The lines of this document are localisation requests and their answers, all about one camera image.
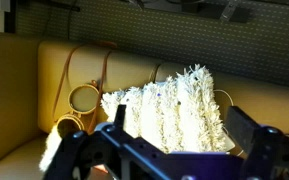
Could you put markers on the shaggy cream pillow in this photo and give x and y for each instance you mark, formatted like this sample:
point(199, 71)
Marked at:
point(184, 110)

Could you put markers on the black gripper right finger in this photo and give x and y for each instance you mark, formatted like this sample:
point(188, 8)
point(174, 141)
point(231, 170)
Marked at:
point(242, 128)

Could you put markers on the black furniture base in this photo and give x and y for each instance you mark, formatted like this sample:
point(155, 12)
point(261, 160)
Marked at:
point(214, 11)

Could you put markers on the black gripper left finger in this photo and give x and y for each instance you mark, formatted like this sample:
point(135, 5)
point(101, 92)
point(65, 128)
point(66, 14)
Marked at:
point(120, 116)

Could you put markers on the white fluffy fur ball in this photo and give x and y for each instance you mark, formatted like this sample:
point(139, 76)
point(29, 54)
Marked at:
point(50, 150)

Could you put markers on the mustard yellow sofa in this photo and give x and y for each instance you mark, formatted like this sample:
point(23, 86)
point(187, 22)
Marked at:
point(17, 100)

